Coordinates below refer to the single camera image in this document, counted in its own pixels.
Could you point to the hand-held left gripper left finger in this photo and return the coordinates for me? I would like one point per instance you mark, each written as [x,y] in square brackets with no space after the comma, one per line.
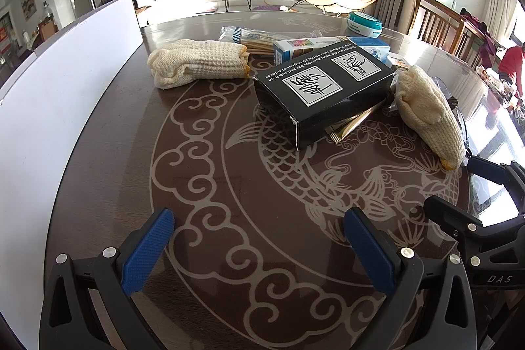
[147,247]

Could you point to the cream knit work glove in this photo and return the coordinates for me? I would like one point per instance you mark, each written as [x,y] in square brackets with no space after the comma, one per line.
[422,108]
[192,61]

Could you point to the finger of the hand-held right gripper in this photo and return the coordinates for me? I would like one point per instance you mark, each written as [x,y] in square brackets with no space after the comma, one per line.
[451,214]
[492,169]

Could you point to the dark red jacket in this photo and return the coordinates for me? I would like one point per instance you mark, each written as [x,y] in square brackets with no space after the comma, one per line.
[475,24]

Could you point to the blue and white carton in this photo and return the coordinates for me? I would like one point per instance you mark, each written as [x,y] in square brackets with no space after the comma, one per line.
[295,46]

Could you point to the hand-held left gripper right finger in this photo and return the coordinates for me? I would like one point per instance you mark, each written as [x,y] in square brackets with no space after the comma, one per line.
[369,251]

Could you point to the dark-rimmed clear plastic item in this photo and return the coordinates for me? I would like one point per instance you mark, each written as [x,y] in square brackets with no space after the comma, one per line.
[457,116]

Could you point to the teal round lidded container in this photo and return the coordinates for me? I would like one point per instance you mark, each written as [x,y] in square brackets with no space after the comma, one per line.
[363,24]

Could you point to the wooden dining chair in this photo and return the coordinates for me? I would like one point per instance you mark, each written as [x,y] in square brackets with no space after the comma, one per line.
[434,20]
[469,42]

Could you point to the black cardboard box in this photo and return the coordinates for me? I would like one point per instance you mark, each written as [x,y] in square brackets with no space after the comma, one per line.
[328,87]

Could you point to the white board panel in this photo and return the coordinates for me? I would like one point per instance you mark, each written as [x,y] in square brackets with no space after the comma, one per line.
[61,87]

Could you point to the bagged wooden cotton swabs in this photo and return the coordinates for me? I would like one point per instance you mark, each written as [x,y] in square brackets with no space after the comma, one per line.
[254,40]

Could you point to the framed wall picture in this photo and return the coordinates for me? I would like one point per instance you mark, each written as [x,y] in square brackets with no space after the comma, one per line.
[26,1]

